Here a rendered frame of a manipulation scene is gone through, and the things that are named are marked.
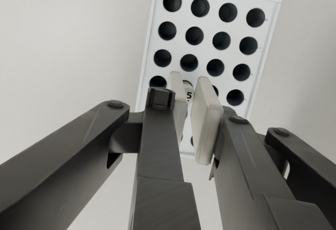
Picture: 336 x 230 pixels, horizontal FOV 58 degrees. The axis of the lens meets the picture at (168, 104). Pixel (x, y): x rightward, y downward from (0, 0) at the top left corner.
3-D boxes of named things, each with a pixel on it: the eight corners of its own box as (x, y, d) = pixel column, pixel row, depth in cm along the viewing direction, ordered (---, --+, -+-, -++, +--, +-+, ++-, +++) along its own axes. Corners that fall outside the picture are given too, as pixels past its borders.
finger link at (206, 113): (208, 106, 14) (225, 109, 14) (198, 75, 20) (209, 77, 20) (195, 164, 14) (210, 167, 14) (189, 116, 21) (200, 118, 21)
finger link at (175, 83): (176, 161, 14) (161, 159, 14) (173, 113, 21) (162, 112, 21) (189, 102, 14) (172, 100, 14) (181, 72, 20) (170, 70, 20)
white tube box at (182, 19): (227, 145, 27) (236, 166, 23) (134, 129, 27) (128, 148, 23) (265, 0, 23) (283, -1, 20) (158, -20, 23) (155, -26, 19)
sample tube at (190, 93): (190, 89, 25) (193, 106, 20) (175, 86, 25) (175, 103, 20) (193, 74, 24) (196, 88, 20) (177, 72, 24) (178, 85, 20)
